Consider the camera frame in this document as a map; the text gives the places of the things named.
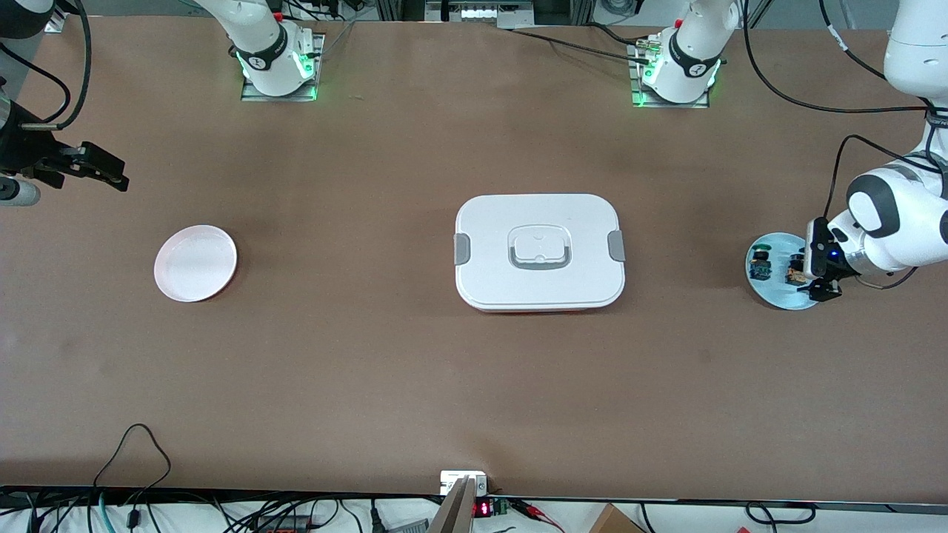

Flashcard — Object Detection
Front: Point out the light blue round plate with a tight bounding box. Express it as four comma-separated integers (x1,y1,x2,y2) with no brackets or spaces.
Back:
745,232,826,310

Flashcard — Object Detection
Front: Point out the pink round plate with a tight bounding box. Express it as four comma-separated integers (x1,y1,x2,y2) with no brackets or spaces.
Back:
154,225,238,303

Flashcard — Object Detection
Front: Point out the white lidded lunch box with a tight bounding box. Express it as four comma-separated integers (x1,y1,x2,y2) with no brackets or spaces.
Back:
453,194,627,313

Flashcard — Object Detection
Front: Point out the brown cardboard box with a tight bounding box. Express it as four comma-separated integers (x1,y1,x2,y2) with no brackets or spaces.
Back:
589,503,647,533

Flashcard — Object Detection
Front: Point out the red clip lead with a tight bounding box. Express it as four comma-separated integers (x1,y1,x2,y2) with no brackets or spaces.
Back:
511,500,566,533

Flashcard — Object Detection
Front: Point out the small white box device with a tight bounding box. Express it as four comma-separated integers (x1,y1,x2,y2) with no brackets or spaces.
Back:
440,471,488,495

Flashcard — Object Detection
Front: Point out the white power strip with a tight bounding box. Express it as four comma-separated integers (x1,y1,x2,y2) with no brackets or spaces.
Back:
442,1,521,23

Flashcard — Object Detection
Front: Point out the grey aluminium profile bar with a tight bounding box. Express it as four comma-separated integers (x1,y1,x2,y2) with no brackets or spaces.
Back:
428,476,476,533

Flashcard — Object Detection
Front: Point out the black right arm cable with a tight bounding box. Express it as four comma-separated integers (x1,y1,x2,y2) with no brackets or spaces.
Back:
0,0,93,129

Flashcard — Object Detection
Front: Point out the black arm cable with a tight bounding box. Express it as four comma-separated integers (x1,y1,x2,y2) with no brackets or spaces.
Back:
0,0,93,129
743,0,948,220

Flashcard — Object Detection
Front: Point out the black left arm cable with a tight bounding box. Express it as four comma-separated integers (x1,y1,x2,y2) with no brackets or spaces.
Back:
743,0,948,220

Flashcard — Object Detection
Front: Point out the black coiled cable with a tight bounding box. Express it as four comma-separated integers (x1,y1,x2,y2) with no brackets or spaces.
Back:
744,501,818,524

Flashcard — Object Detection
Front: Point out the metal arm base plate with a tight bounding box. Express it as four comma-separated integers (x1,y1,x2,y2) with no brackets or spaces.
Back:
241,33,326,103
629,38,711,110

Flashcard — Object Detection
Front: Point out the black looped thin cable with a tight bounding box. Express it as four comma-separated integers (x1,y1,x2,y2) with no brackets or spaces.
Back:
93,423,173,512

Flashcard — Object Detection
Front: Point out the black cable across table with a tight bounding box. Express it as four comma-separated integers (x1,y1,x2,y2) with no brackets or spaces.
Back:
498,22,657,64

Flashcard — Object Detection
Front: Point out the teal cable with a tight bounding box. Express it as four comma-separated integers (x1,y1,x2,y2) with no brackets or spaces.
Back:
87,490,114,533

